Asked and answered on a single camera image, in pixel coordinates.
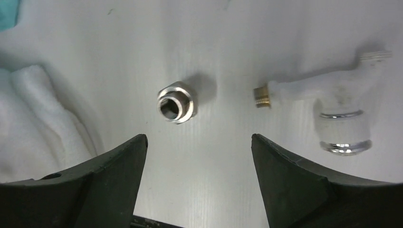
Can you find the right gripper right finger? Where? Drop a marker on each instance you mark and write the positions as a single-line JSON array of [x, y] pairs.
[[299, 193]]

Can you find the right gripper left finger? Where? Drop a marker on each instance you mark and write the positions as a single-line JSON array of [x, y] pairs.
[[98, 193]]

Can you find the white plastic water faucet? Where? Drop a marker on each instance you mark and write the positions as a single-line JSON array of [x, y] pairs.
[[342, 126]]

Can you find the silver metal pipe fitting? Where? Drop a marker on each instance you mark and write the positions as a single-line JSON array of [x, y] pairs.
[[177, 102]]

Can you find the white terry towel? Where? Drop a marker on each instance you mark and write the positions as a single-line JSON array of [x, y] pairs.
[[38, 135]]

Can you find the teal t-shirt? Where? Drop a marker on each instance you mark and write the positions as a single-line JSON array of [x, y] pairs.
[[9, 11]]

